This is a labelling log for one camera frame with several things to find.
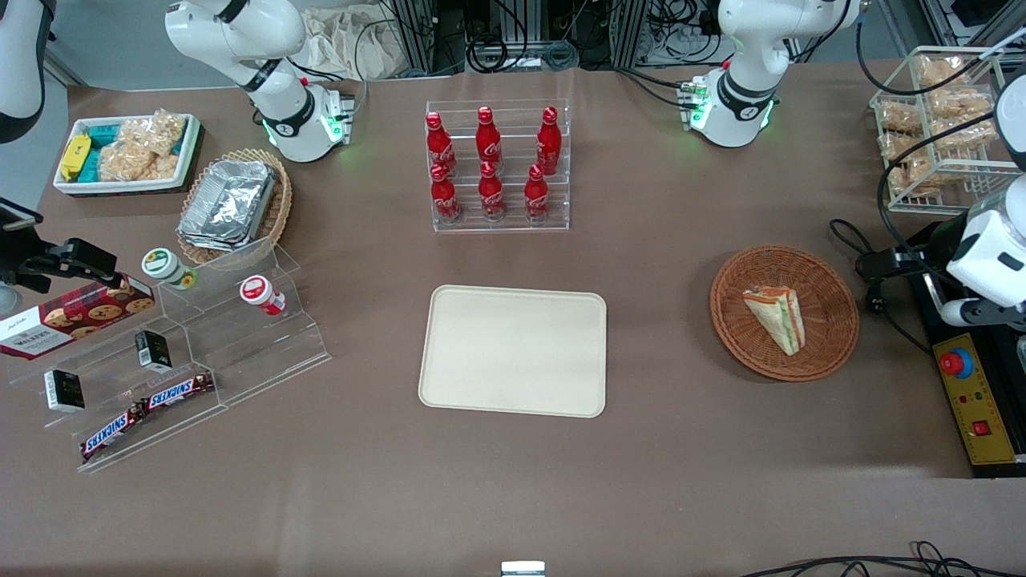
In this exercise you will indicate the teal snack packet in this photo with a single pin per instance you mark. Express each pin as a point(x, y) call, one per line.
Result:
point(100, 136)

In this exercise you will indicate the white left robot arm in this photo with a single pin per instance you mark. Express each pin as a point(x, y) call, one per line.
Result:
point(745, 88)

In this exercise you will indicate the clear acrylic stepped shelf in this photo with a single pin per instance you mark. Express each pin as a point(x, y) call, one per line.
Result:
point(112, 385)
point(256, 353)

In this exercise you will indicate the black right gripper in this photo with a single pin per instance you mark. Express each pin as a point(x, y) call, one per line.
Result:
point(48, 263)

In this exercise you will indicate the beige plastic tray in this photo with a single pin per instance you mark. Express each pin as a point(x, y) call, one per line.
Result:
point(513, 353)

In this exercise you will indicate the clear rice cracker bag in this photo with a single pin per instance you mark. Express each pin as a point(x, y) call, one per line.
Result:
point(132, 164)
point(160, 132)

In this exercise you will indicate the red emergency stop button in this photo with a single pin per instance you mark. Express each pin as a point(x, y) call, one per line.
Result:
point(955, 363)

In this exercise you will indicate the triangular sandwich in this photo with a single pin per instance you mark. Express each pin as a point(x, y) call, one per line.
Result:
point(776, 319)

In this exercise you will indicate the white rectangular snack tray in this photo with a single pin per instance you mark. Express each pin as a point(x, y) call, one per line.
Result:
point(128, 187)

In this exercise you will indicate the small black box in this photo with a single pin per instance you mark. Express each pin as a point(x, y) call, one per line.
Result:
point(64, 391)
point(152, 350)

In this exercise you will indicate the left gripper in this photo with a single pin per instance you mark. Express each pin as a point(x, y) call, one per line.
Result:
point(918, 260)

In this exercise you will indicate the bagged fried snack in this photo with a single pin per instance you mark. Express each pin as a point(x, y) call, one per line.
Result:
point(899, 117)
point(899, 146)
point(966, 135)
point(942, 70)
point(960, 102)
point(912, 178)

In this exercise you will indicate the clear acrylic bottle rack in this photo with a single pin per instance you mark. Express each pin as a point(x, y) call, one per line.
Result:
point(513, 226)

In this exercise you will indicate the red cola bottle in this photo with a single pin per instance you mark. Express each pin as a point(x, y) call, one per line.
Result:
point(439, 148)
point(491, 196)
point(488, 144)
point(536, 199)
point(445, 200)
point(548, 148)

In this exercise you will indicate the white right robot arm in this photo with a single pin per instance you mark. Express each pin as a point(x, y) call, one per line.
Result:
point(282, 112)

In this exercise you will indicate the yellow control panel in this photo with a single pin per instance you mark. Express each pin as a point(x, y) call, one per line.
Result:
point(979, 401)

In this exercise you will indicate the snickers chocolate bar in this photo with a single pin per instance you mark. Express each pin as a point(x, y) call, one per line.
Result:
point(112, 433)
point(178, 391)

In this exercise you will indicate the aluminium foil container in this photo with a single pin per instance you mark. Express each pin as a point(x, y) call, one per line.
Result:
point(210, 239)
point(232, 196)

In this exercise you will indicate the red lid yoghurt cup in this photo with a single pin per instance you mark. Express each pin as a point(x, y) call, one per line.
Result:
point(258, 292)

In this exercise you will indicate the black countertop appliance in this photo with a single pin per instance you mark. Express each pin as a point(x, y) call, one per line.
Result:
point(934, 316)

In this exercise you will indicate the light oval wicker basket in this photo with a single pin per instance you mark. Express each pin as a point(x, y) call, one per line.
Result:
point(276, 216)

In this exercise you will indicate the brown round wicker basket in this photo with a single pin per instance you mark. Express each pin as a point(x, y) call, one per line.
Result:
point(826, 320)

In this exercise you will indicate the beige crumpled cloth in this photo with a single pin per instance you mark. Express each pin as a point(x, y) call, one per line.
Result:
point(345, 44)

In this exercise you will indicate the yellow snack packet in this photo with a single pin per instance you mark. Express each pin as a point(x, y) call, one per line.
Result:
point(75, 156)

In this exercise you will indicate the red tartan cookie box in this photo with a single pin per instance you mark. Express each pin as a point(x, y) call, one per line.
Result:
point(72, 320)

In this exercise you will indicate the green lid yoghurt cup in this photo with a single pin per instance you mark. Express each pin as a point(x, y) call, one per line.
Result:
point(164, 267)

